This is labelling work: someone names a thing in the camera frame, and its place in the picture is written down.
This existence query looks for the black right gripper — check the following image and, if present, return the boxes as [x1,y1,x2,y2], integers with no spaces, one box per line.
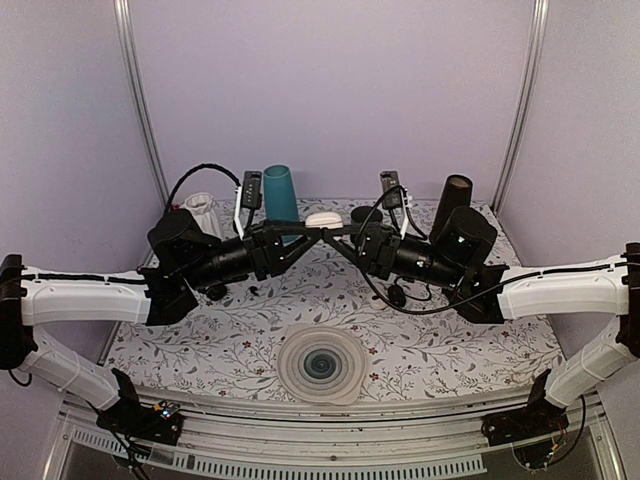
[323,223,463,292]

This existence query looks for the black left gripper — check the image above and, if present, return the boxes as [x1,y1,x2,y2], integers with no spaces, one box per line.
[183,218,323,292]

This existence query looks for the white earbud charging case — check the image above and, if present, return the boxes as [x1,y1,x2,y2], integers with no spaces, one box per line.
[305,211,343,229]

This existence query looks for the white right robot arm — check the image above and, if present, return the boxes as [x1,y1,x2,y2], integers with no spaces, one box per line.
[319,206,639,436]

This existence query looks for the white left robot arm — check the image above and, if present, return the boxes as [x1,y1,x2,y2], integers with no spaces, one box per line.
[1,209,322,434]

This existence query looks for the small white earbud case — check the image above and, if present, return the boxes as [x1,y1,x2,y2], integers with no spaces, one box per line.
[369,295,387,310]

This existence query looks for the black round earbud case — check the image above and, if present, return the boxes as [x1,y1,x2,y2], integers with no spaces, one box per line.
[387,284,407,308]

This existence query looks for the small black earbud case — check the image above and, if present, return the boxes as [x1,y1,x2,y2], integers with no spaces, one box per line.
[204,285,228,301]

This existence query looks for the teal tall vase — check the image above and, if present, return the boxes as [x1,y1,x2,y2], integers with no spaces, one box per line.
[263,165,299,222]

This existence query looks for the dark grey mug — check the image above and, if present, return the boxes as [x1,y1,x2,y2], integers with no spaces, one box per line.
[350,205,383,225]

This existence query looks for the white ribbed vase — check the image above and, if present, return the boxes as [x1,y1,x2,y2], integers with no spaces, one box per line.
[181,192,222,238]

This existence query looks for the swirl patterned ceramic plate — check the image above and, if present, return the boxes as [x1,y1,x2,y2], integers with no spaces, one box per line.
[275,326,368,406]

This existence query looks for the black tall cylinder vase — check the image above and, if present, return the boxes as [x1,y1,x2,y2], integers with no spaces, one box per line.
[430,174,473,242]

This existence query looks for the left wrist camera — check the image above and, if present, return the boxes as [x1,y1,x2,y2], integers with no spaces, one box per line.
[233,170,262,238]

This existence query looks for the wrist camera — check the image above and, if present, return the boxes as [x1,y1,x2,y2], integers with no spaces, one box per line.
[380,170,410,239]
[233,170,262,238]

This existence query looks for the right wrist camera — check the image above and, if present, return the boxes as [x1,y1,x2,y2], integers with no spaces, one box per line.
[380,170,410,239]

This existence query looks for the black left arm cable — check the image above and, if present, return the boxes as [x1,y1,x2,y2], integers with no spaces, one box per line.
[164,162,244,216]

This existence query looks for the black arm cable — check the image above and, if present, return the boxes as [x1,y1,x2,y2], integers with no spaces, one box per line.
[164,162,244,216]
[357,192,626,316]

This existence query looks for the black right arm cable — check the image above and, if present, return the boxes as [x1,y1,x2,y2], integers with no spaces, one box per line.
[357,192,626,316]

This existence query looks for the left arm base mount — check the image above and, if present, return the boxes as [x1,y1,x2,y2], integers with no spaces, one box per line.
[96,368,184,446]

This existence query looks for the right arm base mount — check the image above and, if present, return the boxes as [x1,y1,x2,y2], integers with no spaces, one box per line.
[481,369,569,446]

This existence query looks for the left aluminium frame post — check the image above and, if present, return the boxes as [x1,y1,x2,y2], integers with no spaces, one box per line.
[113,0,170,207]

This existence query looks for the aluminium frame post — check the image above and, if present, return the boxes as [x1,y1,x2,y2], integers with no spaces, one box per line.
[113,0,170,207]
[490,0,550,217]

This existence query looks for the right aluminium frame post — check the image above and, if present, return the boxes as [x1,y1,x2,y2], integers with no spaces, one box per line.
[490,0,550,217]

